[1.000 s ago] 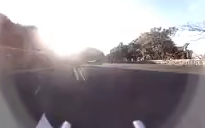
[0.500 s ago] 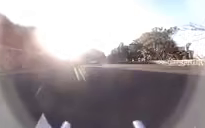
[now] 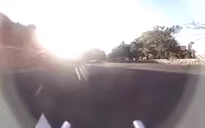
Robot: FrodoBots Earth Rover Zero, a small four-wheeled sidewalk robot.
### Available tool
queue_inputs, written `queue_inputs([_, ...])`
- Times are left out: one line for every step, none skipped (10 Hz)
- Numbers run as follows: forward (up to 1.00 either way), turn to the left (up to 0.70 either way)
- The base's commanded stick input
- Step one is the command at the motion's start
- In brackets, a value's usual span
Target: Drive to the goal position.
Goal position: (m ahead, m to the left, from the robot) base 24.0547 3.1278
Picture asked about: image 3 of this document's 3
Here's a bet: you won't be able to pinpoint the dark grey asphalt road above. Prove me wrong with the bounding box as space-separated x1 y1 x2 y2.
3 61 205 128

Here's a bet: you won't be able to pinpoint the clump of trees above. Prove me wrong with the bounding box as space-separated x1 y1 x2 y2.
107 24 198 62

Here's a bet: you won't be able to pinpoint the robot's own part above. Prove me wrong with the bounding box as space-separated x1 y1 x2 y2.
133 119 146 128
60 120 72 128

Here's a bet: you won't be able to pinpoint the pale low wall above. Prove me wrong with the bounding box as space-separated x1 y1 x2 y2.
155 57 205 67

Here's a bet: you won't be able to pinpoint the overhead wires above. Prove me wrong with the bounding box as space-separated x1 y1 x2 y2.
184 20 205 42

